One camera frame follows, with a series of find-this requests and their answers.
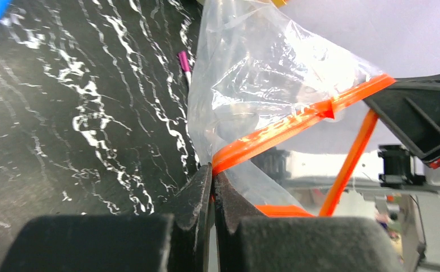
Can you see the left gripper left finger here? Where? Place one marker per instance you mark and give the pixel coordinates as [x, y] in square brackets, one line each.
[175, 239]

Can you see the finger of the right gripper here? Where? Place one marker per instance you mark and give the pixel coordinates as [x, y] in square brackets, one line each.
[410, 109]

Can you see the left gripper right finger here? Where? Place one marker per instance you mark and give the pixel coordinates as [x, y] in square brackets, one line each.
[248, 240]

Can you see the clear zip top bag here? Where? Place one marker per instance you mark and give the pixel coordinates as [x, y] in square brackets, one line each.
[259, 81]

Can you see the pink marker pen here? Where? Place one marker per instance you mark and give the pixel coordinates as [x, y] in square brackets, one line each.
[184, 62]

